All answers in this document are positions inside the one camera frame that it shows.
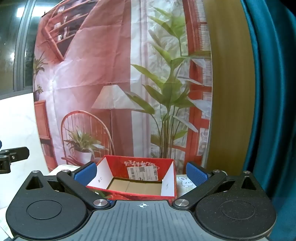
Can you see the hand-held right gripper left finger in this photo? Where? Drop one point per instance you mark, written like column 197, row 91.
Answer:
column 85, row 173

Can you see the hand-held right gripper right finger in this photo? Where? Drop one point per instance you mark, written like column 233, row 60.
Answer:
column 196, row 174

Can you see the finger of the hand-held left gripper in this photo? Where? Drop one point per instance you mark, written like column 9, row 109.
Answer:
column 18, row 154

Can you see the red strawberry cardboard box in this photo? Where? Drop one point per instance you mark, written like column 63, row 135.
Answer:
column 143, row 165

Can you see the green checkered tablecloth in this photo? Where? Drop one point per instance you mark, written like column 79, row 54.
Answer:
column 185, row 184

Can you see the glass window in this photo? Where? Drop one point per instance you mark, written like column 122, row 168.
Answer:
column 13, row 46

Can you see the teal curtain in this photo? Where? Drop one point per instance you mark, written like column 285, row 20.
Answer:
column 272, row 92

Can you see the printed room backdrop cloth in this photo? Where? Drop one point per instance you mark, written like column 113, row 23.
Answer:
column 104, row 58

